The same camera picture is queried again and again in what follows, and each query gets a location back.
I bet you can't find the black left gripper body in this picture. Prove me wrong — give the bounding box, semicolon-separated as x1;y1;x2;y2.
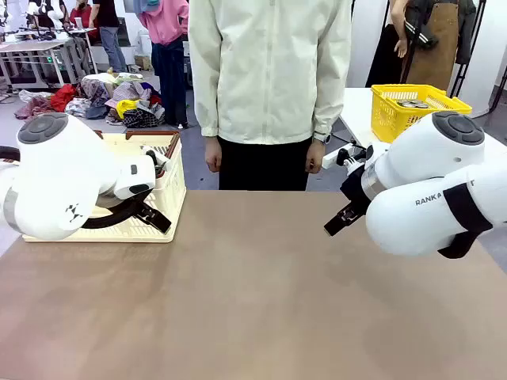
126;188;157;214

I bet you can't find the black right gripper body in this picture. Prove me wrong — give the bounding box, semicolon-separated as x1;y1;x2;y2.
339;165;373;210

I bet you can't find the person's right forearm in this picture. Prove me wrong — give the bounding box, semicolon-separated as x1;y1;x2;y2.
196;77;221;139

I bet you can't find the person's left forearm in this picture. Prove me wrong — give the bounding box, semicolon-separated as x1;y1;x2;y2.
311;77;346;143

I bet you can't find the cream plastic shopping basket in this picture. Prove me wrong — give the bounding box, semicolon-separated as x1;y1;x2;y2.
21;130;188;244

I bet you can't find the yellow plastic basket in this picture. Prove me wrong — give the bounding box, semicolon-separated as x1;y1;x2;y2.
370;83;474;145

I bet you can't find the person's left hand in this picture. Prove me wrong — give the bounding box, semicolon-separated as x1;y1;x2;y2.
304;139;327;175

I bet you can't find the person's right hand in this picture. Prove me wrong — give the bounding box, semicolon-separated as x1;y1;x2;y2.
204;135;224;174

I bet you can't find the white side table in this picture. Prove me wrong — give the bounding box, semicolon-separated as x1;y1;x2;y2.
337;86;507;160

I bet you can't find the yellow cloth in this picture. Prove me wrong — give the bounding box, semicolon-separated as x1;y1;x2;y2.
115;99;141;120

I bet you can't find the pile of mixed clothes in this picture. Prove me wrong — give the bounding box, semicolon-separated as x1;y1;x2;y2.
64;71;166;129

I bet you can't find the red cloth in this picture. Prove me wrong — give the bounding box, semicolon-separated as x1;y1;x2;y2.
50;83;79;113

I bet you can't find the person in cream jacket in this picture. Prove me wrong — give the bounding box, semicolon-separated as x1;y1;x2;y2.
188;0;353;192

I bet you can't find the person in pink jacket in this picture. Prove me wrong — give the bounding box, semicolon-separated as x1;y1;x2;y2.
138;0;191;128

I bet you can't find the person in brown apron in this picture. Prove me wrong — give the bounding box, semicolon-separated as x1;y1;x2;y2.
389;0;478;95

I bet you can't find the person in black shirt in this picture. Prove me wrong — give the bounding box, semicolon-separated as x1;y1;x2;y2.
88;0;128;74

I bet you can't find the black metal stand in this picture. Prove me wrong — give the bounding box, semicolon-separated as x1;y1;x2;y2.
447;0;489;99

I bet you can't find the grey background work table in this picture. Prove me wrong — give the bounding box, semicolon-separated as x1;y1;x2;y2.
0;27;98;89

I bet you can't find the person in red top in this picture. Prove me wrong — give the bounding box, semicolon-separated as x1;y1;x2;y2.
68;0;101;45

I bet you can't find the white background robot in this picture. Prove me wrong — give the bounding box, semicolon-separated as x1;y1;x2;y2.
38;0;69;31

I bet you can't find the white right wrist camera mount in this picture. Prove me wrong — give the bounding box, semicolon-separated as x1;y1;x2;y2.
322;142;391;176

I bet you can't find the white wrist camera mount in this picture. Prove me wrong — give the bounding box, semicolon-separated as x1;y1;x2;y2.
322;142;391;176
139;145;173;173

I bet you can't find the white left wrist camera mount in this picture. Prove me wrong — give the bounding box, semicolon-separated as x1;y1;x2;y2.
139;145;173;173

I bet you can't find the black right arm cable sleeve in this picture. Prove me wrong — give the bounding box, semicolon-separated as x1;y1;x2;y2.
436;181;496;260

